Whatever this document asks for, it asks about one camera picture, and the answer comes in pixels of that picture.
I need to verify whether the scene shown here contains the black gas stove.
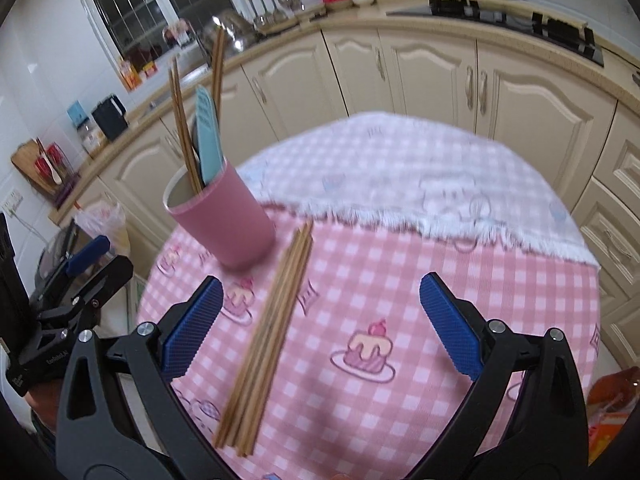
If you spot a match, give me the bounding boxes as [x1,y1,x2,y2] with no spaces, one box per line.
[387,0,606,68]

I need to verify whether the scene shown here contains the pink checkered tablecloth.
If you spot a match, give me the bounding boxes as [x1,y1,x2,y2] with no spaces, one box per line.
[137,200,601,480]

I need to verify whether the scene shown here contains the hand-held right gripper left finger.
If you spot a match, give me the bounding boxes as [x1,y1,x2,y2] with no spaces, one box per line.
[56,276,226,480]

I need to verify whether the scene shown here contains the yellow bottle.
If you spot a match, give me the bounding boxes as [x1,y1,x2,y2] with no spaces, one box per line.
[119,57,143,92]

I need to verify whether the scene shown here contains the window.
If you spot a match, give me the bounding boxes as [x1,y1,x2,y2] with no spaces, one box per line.
[70,0,236,61]

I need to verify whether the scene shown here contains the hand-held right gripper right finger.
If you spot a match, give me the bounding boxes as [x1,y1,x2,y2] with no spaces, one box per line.
[415,272,588,480]

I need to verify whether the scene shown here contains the white fringed towel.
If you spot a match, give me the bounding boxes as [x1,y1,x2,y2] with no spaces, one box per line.
[235,110,601,267]

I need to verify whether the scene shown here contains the bundle of wooden chopsticks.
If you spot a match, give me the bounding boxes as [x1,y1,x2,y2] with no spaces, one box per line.
[215,219,314,457]

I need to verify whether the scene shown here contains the purple holder base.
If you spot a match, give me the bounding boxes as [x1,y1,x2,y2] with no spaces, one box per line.
[52,175,81,208]

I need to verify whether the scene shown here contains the plastic bag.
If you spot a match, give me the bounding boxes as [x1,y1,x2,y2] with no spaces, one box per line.
[75,202,128,257]

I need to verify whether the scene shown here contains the tall steel pot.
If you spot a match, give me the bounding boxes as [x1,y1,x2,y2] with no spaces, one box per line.
[212,10,253,41]

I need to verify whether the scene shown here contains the rice cooker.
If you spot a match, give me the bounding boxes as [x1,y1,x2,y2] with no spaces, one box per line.
[32,222,101,302]

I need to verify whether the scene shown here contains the shallow steel pot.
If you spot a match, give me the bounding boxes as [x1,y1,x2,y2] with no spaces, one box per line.
[222,30,258,52]

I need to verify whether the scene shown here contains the pink cup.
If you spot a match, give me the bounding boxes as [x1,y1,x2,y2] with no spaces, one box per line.
[162,157,276,268]

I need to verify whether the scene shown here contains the clear utensil holder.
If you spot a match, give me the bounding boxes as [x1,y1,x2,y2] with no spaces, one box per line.
[34,140,76,186]

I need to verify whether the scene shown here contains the black kettle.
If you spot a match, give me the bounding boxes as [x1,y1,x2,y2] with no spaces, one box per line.
[91,94,128,142]

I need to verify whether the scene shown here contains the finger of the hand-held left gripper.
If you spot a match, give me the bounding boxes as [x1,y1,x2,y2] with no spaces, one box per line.
[30,236,111,309]
[37,256,134,332]

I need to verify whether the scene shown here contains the single wooden chopstick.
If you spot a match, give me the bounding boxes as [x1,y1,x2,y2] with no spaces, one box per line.
[168,67,199,194]

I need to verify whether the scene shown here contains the light blue spatula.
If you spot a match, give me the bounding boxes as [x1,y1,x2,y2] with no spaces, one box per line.
[192,85,224,186]

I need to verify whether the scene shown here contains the wooden cutting board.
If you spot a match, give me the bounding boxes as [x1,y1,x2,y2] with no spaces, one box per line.
[11,139,56,196]

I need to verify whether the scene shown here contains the blue box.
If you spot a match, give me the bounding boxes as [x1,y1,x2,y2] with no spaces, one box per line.
[67,101,91,128]

